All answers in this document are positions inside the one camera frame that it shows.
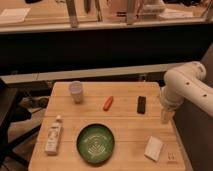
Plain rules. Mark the orange carrot toy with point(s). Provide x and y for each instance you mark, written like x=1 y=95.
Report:
x=108 y=103

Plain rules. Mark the metal frame post right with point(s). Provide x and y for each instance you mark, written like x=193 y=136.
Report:
x=130 y=11

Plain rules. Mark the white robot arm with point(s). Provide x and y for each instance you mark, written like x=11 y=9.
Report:
x=185 y=82

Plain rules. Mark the green ceramic bowl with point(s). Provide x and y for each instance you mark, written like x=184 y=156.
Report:
x=95 y=143

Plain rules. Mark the metal frame post left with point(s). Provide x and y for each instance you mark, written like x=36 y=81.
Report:
x=72 y=13

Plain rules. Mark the metal frame post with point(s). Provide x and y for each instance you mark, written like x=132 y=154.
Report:
x=130 y=11
x=72 y=13

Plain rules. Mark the dark chair at left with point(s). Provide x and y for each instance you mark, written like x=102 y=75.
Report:
x=8 y=100

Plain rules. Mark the black rectangular block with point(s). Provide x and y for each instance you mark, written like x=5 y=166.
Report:
x=141 y=107

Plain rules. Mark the wooden table board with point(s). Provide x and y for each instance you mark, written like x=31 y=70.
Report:
x=116 y=128

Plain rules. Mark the white sponge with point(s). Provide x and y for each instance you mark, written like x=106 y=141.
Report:
x=153 y=148

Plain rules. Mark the white paper sheet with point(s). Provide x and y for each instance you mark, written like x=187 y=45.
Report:
x=16 y=15

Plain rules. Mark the white tube bottle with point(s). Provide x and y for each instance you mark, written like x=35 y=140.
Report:
x=53 y=138

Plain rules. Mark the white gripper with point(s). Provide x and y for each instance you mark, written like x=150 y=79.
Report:
x=166 y=115

